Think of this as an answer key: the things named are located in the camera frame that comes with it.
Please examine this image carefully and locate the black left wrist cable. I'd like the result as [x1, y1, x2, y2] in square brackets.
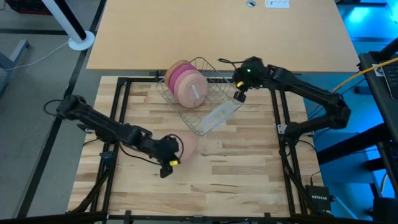
[119, 133, 185, 166]

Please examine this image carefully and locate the grey furniture leg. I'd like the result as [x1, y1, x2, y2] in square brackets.
[0, 39, 31, 96]

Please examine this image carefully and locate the small black adapter box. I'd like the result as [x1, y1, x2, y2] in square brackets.
[99, 151, 116, 167]

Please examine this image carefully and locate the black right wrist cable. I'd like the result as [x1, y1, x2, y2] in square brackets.
[217, 57, 247, 67]

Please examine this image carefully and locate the light wooden desk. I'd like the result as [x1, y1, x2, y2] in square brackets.
[86, 0, 361, 74]

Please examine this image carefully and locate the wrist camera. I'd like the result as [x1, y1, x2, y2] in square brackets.
[233, 90, 248, 103]
[159, 164, 174, 179]

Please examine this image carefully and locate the black aluminium table frame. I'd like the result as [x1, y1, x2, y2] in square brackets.
[65, 77, 315, 224]

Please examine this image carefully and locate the black crossbar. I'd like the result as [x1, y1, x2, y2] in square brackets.
[0, 210, 398, 224]

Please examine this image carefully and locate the yellow cable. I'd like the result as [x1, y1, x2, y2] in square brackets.
[306, 57, 398, 112]

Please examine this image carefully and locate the clear plastic plate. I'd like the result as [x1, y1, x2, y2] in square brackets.
[198, 99, 244, 135]

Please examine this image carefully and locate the grey wire dish rack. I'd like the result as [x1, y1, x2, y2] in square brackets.
[156, 57, 245, 138]

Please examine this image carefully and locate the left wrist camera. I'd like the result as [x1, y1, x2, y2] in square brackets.
[159, 164, 174, 179]

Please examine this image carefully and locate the peach pink plastic plate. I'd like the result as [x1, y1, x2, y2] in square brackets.
[178, 133, 199, 163]
[177, 73, 210, 109]

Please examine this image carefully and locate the white floor cable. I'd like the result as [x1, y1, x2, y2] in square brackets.
[2, 41, 70, 72]

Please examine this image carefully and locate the dark crate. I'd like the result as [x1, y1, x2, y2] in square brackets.
[4, 0, 53, 16]

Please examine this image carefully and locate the white desk outlet plate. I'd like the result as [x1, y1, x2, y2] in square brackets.
[265, 0, 290, 9]

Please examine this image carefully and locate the orange brown plastic plate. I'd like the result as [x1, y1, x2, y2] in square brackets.
[164, 60, 190, 88]

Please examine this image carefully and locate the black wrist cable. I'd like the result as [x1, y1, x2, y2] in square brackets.
[119, 133, 185, 166]
[217, 57, 247, 67]

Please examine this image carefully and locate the black white pole stand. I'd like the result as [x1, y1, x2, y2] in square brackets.
[40, 0, 96, 52]

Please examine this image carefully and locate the black network switch box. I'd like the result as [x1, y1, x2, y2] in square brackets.
[305, 185, 332, 213]

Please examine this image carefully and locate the black equipment cart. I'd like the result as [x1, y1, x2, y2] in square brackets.
[357, 37, 398, 200]

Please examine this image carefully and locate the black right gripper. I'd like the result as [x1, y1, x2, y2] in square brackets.
[233, 56, 270, 90]

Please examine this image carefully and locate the magenta plastic plate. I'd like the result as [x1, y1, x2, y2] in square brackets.
[169, 63, 197, 94]

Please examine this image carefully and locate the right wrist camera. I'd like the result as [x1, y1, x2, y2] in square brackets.
[233, 90, 248, 103]

